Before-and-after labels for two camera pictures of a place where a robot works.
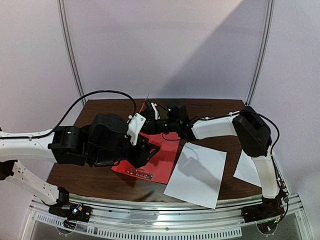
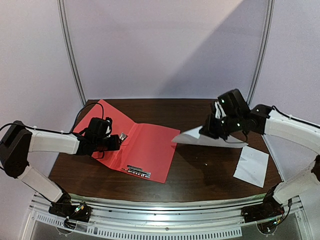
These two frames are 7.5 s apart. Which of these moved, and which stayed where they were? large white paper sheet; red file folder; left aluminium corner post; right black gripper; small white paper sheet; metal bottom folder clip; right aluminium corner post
Moved: large white paper sheet; red file folder; right black gripper
Stayed: metal bottom folder clip; small white paper sheet; left aluminium corner post; right aluminium corner post
